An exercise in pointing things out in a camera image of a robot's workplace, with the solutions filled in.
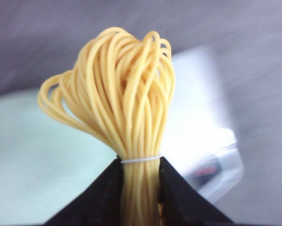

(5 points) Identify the yellow vermicelli noodle bundle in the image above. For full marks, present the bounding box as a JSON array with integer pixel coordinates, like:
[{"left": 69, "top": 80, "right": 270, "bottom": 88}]
[{"left": 37, "top": 27, "right": 175, "bottom": 226}]

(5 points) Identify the silver digital kitchen scale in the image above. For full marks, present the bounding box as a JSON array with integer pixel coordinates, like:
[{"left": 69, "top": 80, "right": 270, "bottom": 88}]
[{"left": 161, "top": 47, "right": 244, "bottom": 203}]

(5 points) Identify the light green round plate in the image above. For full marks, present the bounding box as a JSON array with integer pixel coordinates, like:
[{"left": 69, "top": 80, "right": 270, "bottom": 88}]
[{"left": 0, "top": 90, "right": 116, "bottom": 226}]

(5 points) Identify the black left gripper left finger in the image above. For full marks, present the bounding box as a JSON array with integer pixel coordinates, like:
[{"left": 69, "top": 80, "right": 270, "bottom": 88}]
[{"left": 44, "top": 158, "right": 123, "bottom": 226}]

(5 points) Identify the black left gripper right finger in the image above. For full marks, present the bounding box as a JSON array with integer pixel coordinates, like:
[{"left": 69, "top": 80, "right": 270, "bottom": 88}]
[{"left": 159, "top": 157, "right": 233, "bottom": 226}]

